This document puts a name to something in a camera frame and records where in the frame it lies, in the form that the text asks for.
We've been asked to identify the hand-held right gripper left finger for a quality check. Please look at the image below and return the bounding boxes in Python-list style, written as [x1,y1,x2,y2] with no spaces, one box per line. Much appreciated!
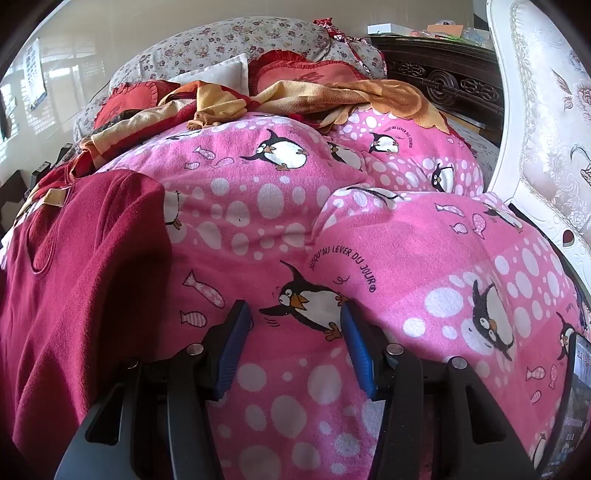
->
[55,300,252,480]

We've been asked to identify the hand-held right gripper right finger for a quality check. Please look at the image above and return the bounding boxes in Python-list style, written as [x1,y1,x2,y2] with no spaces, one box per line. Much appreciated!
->
[339,300,539,480]

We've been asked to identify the dark red sweater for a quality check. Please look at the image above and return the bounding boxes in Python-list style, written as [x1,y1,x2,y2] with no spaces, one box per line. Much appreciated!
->
[0,168,174,480]

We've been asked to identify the pink penguin print blanket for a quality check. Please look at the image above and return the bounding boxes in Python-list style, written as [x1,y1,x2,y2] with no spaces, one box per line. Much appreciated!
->
[92,108,591,480]

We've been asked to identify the smartphone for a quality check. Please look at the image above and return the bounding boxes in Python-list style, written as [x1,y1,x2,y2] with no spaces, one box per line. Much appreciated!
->
[545,332,591,476]

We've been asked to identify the floral bed sheet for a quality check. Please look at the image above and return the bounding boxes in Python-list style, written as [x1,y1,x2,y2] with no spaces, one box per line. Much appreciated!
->
[443,113,502,183]

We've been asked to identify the orange and red blanket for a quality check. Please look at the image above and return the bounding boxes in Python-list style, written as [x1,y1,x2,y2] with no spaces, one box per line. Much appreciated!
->
[76,78,448,178]

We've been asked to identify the dark wooden table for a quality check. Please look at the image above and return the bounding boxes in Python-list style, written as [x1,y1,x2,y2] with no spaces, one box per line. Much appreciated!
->
[0,168,24,232]

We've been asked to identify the large red heart pillow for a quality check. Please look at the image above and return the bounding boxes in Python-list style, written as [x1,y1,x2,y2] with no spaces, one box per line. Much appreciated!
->
[92,80,174,130]

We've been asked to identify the white pillow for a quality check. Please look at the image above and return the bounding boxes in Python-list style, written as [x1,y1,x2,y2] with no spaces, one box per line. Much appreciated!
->
[168,53,250,95]

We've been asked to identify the small red heart pillow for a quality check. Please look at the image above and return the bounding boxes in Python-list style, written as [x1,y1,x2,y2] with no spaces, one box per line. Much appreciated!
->
[249,51,365,97]

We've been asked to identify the dark carved wooden cabinet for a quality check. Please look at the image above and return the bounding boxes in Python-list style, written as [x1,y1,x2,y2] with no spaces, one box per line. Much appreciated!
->
[369,34,506,134]

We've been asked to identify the white upholstered chair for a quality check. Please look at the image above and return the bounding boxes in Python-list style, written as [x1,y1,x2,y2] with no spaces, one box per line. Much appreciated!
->
[485,0,591,273]

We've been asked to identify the floral pillow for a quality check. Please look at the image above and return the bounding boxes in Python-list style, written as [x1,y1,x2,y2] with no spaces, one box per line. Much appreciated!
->
[74,16,389,139]

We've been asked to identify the dark hanging cloth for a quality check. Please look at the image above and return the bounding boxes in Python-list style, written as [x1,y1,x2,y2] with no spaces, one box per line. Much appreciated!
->
[0,88,12,141]

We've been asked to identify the white flat box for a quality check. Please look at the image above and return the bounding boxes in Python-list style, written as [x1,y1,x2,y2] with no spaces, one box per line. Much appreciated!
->
[367,23,416,37]

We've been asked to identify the red patterned cloth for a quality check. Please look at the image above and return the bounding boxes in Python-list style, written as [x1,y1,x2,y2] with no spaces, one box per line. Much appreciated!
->
[314,17,370,47]

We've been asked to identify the orange box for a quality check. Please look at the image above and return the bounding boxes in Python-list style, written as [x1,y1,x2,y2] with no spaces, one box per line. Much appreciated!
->
[425,21,462,40]

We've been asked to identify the clear plastic bags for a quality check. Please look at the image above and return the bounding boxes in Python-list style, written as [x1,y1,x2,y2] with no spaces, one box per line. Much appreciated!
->
[462,28,492,47]

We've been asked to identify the wall calendar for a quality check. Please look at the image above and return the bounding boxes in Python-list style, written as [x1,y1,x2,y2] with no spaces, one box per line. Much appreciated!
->
[21,39,49,109]

